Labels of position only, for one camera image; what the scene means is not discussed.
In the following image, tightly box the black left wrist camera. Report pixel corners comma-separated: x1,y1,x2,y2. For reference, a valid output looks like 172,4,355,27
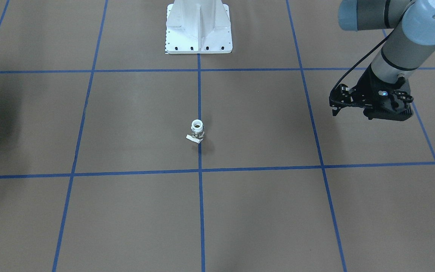
363,82,414,122

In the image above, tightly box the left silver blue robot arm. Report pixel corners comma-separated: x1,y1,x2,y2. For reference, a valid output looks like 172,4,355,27
329,0,435,122

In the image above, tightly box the brown paper table mat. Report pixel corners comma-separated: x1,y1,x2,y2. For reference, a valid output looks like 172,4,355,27
0,0,435,272

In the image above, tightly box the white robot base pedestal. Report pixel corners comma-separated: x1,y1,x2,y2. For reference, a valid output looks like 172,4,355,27
165,0,233,54

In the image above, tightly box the white PPR valve with handle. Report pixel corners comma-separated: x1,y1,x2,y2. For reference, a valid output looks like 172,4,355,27
186,119,205,144

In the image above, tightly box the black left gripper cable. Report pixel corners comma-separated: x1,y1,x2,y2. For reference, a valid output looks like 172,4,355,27
331,8,414,95

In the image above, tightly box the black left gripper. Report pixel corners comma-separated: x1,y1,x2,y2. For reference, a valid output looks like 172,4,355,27
329,64,405,117

